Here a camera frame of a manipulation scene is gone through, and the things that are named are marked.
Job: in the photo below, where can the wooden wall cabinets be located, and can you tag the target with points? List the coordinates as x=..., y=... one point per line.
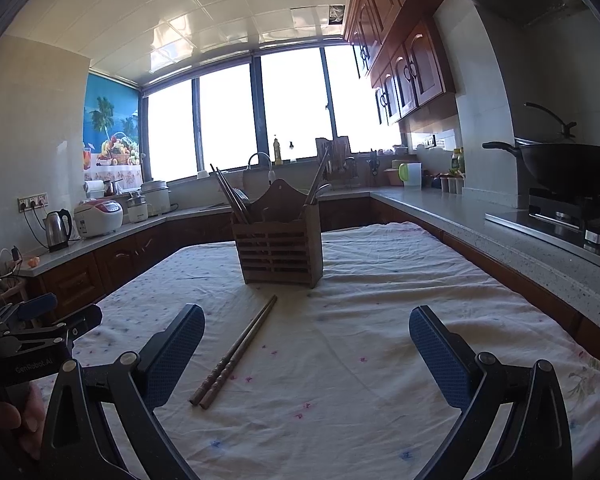
x=405, y=60

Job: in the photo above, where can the paper towel roll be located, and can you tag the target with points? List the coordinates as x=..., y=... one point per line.
x=94, y=190

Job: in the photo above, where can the tropical fruit wall poster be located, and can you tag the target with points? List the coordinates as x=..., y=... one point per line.
x=107, y=120

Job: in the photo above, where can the curved sink faucet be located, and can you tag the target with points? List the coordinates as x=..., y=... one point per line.
x=259, y=154

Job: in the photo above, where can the row of spice jars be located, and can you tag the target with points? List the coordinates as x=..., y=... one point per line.
x=452, y=184

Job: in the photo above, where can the metal fork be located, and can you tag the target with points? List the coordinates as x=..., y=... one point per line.
x=242, y=195

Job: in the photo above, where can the steel electric kettle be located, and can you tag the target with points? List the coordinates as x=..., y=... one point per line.
x=57, y=230

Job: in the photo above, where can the dark carved wooden chopstick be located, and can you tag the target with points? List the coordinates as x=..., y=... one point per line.
x=241, y=350

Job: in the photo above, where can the white wall socket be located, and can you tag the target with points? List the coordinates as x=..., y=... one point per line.
x=426, y=141

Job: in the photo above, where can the wall power socket strip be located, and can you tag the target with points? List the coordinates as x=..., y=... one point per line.
x=32, y=201

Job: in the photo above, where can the black ladle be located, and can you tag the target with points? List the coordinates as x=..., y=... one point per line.
x=555, y=117

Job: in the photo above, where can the wooden chopsticks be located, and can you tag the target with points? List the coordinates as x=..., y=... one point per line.
x=231, y=350

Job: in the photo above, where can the white container with green lid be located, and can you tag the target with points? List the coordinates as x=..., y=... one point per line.
x=412, y=175

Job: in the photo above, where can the black wok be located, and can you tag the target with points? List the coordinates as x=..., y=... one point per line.
x=565, y=167

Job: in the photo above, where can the yellow dish soap bottle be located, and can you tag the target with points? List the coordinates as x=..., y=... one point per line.
x=278, y=152

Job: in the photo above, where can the small orange fruit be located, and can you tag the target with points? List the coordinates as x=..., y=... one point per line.
x=32, y=261

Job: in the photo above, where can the stack of pink bowls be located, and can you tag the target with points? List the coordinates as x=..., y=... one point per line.
x=391, y=175

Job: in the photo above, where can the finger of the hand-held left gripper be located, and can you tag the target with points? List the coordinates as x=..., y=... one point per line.
x=75, y=322
x=35, y=306

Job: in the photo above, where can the wooden utensil holder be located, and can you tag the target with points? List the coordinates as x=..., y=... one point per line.
x=280, y=245

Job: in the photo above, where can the small white cup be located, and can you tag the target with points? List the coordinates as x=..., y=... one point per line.
x=203, y=175

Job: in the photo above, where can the large kitchen window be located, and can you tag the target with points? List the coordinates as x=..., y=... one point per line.
x=230, y=120

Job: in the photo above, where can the bunch of assorted chopsticks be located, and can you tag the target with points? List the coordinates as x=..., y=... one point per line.
x=232, y=195

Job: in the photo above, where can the white and red rice cooker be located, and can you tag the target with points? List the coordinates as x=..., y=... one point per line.
x=99, y=217

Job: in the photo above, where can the gas stove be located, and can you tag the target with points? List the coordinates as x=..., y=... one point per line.
x=565, y=220

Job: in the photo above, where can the yellow cooking oil bottle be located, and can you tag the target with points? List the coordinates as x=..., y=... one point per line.
x=458, y=160

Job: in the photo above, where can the person's left hand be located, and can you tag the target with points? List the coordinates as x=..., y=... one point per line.
x=32, y=425

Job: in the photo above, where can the wooden base cabinets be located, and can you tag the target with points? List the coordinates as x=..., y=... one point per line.
x=130, y=255

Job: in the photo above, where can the metal spoon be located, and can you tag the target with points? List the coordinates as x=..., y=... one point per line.
x=324, y=190

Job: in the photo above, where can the small white appliance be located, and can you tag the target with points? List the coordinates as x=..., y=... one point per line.
x=137, y=210

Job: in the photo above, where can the large white cooker pot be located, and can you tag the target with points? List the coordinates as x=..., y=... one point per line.
x=156, y=197

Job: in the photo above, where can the small dark pot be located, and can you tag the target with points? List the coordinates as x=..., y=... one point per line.
x=112, y=187

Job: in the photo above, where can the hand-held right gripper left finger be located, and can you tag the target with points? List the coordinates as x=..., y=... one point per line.
x=180, y=345

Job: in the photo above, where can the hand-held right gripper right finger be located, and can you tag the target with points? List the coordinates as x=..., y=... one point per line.
x=437, y=355

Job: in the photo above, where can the white floral tablecloth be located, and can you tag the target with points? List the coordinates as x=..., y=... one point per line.
x=355, y=320

